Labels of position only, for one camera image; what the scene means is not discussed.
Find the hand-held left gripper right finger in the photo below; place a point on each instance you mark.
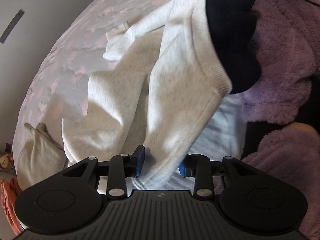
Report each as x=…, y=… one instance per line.
x=182, y=170

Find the purple fuzzy pajamas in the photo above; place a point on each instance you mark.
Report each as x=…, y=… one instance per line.
x=282, y=55

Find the orange cloth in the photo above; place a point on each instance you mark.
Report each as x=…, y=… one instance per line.
x=10, y=205

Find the grey wall switch panel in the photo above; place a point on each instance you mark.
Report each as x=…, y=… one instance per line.
x=11, y=27

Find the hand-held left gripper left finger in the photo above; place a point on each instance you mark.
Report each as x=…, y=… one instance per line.
x=139, y=162

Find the hanging row of plush toys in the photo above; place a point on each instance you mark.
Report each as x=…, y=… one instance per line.
x=5, y=162

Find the beige fleece garment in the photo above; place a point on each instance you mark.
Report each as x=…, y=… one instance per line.
x=40, y=155

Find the bed with pink dotted sheet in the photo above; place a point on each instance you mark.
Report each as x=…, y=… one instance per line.
x=62, y=62

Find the white printed sweatshirt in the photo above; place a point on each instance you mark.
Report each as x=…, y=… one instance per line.
x=175, y=55

